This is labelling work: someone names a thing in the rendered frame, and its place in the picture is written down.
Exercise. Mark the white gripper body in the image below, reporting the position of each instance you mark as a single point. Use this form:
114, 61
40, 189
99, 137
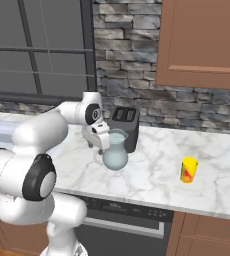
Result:
98, 140

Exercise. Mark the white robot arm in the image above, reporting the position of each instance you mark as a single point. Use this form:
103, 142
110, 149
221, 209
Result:
37, 133

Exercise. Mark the clear glass pitcher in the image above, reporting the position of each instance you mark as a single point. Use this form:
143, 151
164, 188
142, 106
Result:
116, 156

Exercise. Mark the yellow cup with red print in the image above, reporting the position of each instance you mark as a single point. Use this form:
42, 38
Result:
188, 170

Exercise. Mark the black toaster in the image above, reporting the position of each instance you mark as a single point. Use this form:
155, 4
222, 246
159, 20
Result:
130, 130

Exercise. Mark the black dishwasher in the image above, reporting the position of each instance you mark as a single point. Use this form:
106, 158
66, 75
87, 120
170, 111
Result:
127, 230

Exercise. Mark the steel sink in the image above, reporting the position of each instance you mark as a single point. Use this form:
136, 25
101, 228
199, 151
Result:
0, 130

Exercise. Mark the dark framed window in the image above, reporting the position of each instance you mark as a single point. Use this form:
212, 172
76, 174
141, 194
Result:
37, 50

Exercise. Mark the brown base cupboard door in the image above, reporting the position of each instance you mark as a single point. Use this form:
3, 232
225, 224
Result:
17, 238
207, 248

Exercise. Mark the brown drawer front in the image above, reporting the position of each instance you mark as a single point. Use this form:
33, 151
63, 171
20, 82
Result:
213, 226

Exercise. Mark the brown wall cupboard door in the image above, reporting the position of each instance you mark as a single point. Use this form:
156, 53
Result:
203, 40

